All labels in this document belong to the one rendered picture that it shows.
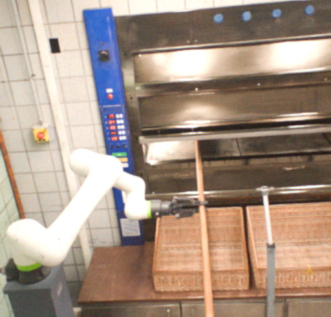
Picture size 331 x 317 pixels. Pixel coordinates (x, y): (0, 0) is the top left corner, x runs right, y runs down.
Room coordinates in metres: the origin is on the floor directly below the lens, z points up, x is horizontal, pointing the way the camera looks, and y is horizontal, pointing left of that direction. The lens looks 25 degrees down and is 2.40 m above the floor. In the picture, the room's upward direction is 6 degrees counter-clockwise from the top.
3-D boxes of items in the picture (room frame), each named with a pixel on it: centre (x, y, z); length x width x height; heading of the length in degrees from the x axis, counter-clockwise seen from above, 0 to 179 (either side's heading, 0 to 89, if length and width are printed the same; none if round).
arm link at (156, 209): (1.96, 0.08, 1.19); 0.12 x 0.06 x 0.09; 176
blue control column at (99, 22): (3.46, 0.21, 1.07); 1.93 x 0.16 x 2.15; 175
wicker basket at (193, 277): (2.22, -0.15, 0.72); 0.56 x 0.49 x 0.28; 83
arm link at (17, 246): (1.52, 0.61, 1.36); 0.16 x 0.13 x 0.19; 51
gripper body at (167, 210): (1.95, 0.01, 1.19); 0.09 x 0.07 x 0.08; 86
